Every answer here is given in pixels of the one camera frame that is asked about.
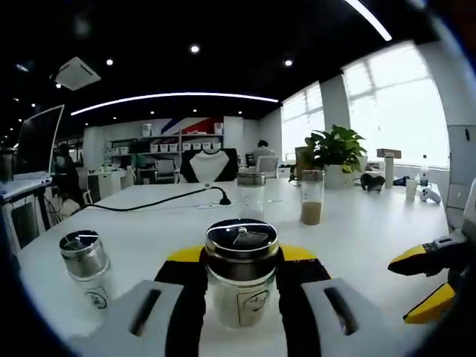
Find white standing desk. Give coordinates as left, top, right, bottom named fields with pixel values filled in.
left=0, top=178, right=55, bottom=254

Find shirt-covered office chair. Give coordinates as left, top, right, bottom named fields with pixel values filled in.
left=179, top=147, right=239, bottom=184

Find grey office chair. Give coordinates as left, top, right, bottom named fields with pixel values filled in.
left=154, top=159, right=178, bottom=184

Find row of white storage boxes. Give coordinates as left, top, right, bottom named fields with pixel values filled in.
left=150, top=143, right=224, bottom=152

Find silver laptop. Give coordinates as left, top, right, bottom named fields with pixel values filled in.
left=0, top=104, right=65, bottom=187

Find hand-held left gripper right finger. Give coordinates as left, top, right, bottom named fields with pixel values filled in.
left=277, top=244, right=421, bottom=357

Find white low cabinet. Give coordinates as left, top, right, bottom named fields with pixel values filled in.
left=87, top=170, right=129, bottom=204

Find long ceiling light strip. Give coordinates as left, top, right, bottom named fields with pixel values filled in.
left=344, top=0, right=393, bottom=42
left=70, top=92, right=280, bottom=116

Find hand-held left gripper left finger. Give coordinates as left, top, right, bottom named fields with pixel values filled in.
left=68, top=245, right=208, bottom=357

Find brown grain seasoning bottle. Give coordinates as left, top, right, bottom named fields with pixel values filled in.
left=300, top=170, right=325, bottom=226

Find metal shelving unit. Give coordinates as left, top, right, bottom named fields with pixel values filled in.
left=106, top=122, right=225, bottom=176

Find round ceiling spotlights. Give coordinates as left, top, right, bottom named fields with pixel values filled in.
left=14, top=44, right=295, bottom=115

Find ceiling air conditioner unit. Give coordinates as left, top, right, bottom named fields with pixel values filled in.
left=54, top=56, right=102, bottom=91

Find white powder seasoning bottle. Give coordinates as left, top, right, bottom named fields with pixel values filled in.
left=59, top=230, right=112, bottom=312

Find short pale grain seasoning bottle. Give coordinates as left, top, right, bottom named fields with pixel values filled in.
left=205, top=218, right=280, bottom=330

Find black headset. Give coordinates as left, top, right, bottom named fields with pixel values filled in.
left=359, top=173, right=387, bottom=194

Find thick black table cable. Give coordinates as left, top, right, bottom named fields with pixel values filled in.
left=80, top=185, right=232, bottom=213

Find white game controller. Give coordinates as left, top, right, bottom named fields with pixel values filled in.
left=419, top=187, right=443, bottom=205

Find large potted green plant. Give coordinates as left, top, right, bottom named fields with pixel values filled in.
left=304, top=124, right=369, bottom=189

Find white mesh office chair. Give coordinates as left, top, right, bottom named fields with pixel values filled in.
left=255, top=155, right=280, bottom=180

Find tall white grain seasoning bottle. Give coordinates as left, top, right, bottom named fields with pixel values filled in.
left=237, top=171, right=267, bottom=221

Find cardboard box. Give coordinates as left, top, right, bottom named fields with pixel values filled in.
left=295, top=147, right=317, bottom=179

